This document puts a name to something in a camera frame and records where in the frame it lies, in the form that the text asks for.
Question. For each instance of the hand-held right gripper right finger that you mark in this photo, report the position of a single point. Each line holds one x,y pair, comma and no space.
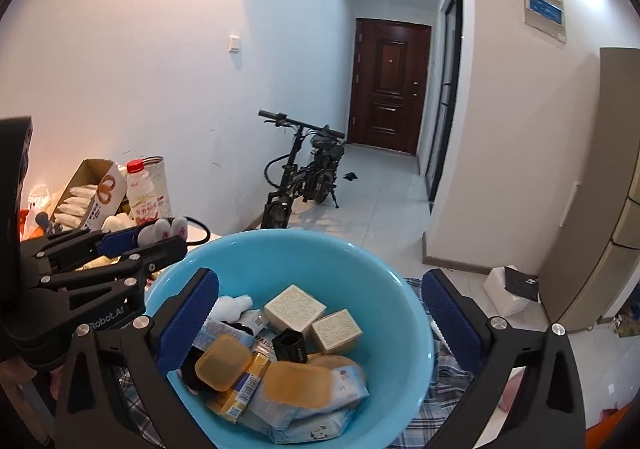
450,324

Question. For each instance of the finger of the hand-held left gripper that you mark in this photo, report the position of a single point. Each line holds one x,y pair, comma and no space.
150,254
117,241

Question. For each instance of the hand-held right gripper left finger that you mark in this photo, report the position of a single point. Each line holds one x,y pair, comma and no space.
192,314

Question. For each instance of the black headband plush ears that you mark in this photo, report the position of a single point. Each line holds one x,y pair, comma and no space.
165,229

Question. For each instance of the small orange case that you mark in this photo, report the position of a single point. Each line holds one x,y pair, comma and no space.
222,361

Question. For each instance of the blue plastic basin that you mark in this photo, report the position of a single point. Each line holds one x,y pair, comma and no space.
300,259

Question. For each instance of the large orange case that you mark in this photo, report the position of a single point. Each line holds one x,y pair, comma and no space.
297,384

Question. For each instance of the cream round pouch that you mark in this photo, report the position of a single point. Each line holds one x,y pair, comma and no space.
120,223

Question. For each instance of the yellow packet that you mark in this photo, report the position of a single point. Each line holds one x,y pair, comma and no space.
97,263

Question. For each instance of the small white bottle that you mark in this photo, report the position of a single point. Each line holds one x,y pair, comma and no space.
232,306

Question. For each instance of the cardboard snack box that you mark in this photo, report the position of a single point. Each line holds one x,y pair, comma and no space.
107,194

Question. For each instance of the red cap drink bottle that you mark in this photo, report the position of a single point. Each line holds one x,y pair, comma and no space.
145,199

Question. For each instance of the row of white packets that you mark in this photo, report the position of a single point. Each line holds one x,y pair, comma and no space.
75,206

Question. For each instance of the white box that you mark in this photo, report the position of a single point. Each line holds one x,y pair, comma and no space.
497,291

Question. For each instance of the small white printed sachet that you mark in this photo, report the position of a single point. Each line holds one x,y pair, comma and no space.
254,321

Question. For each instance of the black scrunchie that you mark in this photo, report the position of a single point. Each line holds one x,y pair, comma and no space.
192,376

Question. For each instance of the white cylindrical canister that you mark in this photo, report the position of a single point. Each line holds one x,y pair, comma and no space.
162,184

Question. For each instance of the white pack black print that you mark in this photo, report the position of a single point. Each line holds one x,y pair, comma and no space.
265,343

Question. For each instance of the orange plastic bag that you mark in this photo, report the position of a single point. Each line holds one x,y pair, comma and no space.
31,224

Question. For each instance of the gold and navy box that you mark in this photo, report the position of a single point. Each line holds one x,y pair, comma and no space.
240,399

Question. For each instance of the large beige box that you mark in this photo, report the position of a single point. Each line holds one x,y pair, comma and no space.
295,306

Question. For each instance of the black jar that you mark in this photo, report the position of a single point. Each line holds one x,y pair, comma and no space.
291,346

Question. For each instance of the small beige box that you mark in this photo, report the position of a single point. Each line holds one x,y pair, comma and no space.
337,331

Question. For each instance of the beige round pad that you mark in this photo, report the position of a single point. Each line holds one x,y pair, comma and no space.
340,361

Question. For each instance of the blue plaid cloth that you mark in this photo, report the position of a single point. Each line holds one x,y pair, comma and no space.
400,429

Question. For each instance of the wet wipes pack pink label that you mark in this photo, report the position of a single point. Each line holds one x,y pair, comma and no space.
350,386

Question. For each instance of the colourful floor clutter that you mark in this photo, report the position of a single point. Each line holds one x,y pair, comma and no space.
612,321

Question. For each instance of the panda print tissue pack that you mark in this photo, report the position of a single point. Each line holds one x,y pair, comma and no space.
315,434

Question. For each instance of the black item on floor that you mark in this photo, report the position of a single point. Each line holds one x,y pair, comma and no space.
350,176

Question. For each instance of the black electric bike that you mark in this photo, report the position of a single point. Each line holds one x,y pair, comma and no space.
320,174

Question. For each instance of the beige refrigerator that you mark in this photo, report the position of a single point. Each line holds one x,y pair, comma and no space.
615,179

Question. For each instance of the black framed glass door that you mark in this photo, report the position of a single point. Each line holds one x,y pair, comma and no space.
445,79

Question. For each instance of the dark brown door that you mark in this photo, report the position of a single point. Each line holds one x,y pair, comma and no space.
390,79

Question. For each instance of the white wall fixture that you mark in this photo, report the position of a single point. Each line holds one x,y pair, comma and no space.
569,204

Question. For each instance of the white light switch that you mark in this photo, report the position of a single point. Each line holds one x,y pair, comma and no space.
234,44

